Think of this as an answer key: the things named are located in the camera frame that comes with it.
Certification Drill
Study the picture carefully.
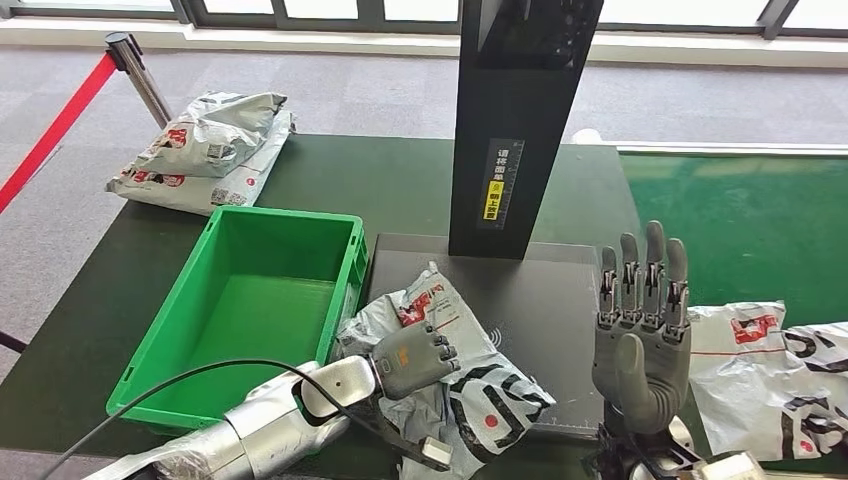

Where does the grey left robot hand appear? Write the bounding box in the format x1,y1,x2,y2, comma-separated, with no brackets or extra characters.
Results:
370,322,462,402

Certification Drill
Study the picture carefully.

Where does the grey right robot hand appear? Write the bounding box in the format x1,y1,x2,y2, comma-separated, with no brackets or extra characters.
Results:
590,220,693,436

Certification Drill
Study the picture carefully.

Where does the grey parcel black print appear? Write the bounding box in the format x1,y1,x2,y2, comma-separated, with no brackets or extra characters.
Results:
331,261,558,480

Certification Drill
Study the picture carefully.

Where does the white parcel red logo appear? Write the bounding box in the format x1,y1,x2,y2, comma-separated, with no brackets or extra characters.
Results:
687,301,848,463

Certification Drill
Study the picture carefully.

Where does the black inbound scanner machine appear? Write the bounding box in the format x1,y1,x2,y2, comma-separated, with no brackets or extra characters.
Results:
367,0,617,439

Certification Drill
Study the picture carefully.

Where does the white parcel black lettering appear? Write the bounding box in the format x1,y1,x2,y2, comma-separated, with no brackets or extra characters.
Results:
781,322,848,380

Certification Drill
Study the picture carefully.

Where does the flat grey parcel bag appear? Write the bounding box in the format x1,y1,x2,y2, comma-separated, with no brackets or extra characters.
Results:
105,111,296,217

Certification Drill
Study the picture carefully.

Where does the crumpled grey parcel bag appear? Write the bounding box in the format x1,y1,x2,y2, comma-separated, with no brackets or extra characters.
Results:
132,91,289,179

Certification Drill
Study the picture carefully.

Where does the red barrier belt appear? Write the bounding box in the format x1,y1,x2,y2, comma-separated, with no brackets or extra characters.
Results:
0,54,119,217

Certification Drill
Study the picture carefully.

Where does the green plastic crate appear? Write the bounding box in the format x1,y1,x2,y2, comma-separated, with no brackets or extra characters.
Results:
105,205,370,435

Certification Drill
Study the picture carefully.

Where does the yellow black scanner label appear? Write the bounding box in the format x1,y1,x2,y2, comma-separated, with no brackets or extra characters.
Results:
476,137,526,231

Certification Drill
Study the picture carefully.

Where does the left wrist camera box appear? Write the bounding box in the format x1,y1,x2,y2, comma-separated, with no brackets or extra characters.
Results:
370,404,456,473

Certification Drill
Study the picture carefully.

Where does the white conveyor side rail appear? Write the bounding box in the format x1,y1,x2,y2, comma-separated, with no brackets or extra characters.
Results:
570,129,848,157

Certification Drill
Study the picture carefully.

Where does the silver stanchion post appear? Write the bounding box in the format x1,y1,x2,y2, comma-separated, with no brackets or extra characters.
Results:
104,31,174,130

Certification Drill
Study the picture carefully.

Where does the dark window frame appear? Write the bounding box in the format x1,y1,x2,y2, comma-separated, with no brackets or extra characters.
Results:
0,0,848,38

